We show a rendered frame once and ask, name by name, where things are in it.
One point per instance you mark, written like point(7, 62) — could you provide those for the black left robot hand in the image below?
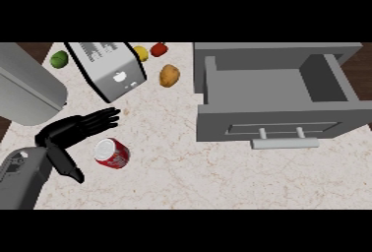
point(65, 131)

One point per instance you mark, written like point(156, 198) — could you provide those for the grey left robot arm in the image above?
point(20, 178)

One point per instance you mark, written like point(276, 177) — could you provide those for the red soda can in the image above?
point(112, 154)

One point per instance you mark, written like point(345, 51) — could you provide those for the grey open drawer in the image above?
point(262, 83)

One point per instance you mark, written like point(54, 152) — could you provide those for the large pale grey appliance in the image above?
point(26, 88)

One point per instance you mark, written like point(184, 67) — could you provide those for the silver toaster with black rim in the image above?
point(109, 67)

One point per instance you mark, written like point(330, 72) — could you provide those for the green lime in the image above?
point(59, 59)

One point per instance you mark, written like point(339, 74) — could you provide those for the brown potato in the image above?
point(168, 75)

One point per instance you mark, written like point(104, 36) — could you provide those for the yellow lemon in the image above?
point(140, 53)

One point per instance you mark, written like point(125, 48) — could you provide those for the red apple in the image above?
point(158, 50)

